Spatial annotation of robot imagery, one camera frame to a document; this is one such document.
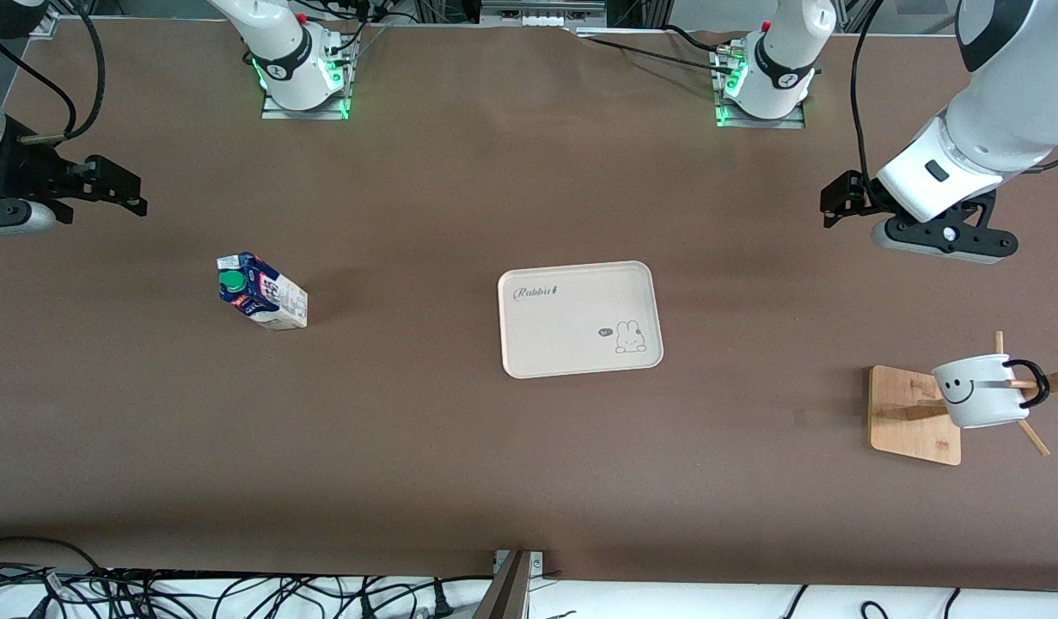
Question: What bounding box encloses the blue white milk carton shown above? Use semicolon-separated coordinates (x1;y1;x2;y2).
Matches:
217;252;309;332

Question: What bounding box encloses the white smiley mug black handle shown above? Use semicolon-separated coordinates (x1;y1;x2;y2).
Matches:
931;354;1051;429

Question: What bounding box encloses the cream rabbit print tray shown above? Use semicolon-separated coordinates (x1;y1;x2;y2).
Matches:
498;260;664;379

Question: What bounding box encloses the wooden mug rack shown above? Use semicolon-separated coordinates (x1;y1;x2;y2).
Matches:
869;331;1058;466

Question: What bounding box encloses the grey power strip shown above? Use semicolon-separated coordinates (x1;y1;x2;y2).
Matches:
481;0;607;28

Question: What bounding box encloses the aluminium profile bar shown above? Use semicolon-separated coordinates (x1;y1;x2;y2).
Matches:
475;550;545;619

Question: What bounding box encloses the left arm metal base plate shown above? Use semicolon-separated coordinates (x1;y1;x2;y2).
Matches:
715;47;807;130

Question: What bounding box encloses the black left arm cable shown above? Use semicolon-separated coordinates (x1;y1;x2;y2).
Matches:
850;0;887;194

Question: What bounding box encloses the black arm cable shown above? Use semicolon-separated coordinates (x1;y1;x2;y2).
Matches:
850;0;887;194
17;0;107;145

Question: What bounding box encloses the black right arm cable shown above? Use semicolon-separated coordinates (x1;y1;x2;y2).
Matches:
17;0;107;145

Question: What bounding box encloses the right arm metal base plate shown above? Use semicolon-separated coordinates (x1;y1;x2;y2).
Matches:
260;52;353;121

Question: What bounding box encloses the black cable on table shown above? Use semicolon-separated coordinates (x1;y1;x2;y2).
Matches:
570;30;736;78

